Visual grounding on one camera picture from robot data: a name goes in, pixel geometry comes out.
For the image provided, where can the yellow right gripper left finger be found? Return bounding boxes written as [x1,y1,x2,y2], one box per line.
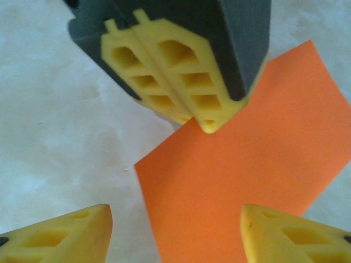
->
[0,204,113,263]

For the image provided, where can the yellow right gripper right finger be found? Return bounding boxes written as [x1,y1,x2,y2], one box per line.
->
[240,204,351,263]

